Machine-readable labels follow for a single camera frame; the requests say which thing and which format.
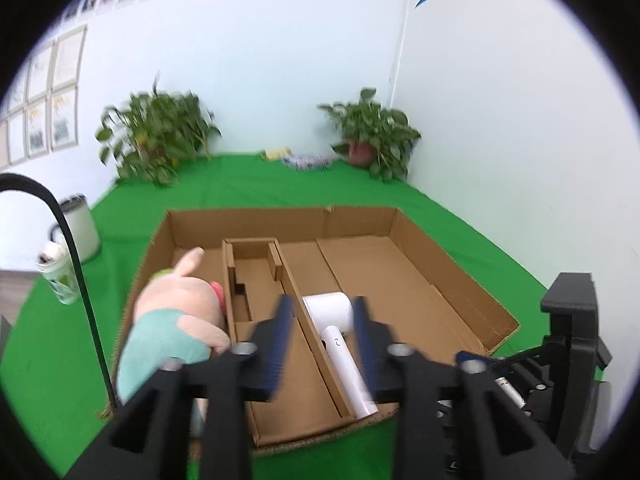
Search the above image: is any white hair dryer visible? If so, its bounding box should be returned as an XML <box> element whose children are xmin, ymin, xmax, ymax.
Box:
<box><xmin>303</xmin><ymin>292</ymin><xmax>378</xmax><ymax>419</ymax></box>

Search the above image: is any large shallow cardboard tray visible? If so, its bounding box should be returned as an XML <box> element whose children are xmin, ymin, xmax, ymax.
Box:
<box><xmin>130</xmin><ymin>207</ymin><xmax>518</xmax><ymax>454</ymax></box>

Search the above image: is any left potted green plant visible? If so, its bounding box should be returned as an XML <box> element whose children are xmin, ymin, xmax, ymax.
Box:
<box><xmin>96</xmin><ymin>86</ymin><xmax>221</xmax><ymax>188</ymax></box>

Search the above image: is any long narrow cardboard box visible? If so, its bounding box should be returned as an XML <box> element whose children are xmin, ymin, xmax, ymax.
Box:
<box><xmin>221</xmin><ymin>237</ymin><xmax>356</xmax><ymax>448</ymax></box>

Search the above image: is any pig plush toy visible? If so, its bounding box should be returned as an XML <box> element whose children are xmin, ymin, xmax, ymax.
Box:
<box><xmin>116</xmin><ymin>247</ymin><xmax>231</xmax><ymax>404</ymax></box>

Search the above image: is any yellow packet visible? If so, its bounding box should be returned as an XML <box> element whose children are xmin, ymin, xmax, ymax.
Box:
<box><xmin>262</xmin><ymin>148</ymin><xmax>292</xmax><ymax>162</ymax></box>

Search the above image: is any green table cloth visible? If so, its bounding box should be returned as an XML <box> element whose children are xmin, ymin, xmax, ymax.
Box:
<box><xmin>1</xmin><ymin>155</ymin><xmax>549</xmax><ymax>474</ymax></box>

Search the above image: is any potted green plant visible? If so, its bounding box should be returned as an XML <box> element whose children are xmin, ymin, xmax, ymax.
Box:
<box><xmin>96</xmin><ymin>86</ymin><xmax>221</xmax><ymax>188</ymax></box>
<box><xmin>317</xmin><ymin>87</ymin><xmax>422</xmax><ymax>182</ymax></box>

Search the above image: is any white folding phone stand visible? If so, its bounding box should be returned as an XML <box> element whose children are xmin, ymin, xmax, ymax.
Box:
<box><xmin>496</xmin><ymin>377</ymin><xmax>526</xmax><ymax>408</ymax></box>

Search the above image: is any black cable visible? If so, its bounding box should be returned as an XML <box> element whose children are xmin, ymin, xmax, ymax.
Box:
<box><xmin>0</xmin><ymin>172</ymin><xmax>122</xmax><ymax>411</ymax></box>

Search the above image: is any right potted green plant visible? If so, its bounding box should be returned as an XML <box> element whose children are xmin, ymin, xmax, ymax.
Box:
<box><xmin>317</xmin><ymin>87</ymin><xmax>422</xmax><ymax>182</ymax></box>

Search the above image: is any white green patterned cup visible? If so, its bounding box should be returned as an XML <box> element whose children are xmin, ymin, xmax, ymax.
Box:
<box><xmin>36</xmin><ymin>240</ymin><xmax>79</xmax><ymax>304</ymax></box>

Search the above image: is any white kettle black lid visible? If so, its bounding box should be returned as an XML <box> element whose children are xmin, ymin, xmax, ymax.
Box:
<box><xmin>48</xmin><ymin>194</ymin><xmax>101</xmax><ymax>266</ymax></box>

